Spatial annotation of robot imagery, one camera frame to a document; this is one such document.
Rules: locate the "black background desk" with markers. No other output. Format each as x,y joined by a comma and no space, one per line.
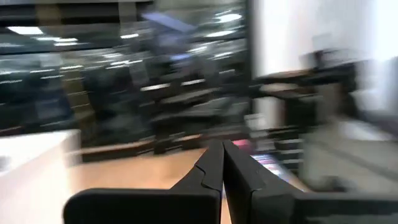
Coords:
311,77

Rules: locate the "black metal table frame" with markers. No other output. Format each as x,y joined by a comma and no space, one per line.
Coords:
118,152

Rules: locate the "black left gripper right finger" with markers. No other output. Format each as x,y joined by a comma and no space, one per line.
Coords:
264,202

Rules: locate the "white plastic storage bin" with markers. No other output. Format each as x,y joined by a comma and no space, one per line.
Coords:
31,174

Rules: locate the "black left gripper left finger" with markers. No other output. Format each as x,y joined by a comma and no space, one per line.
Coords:
186,202

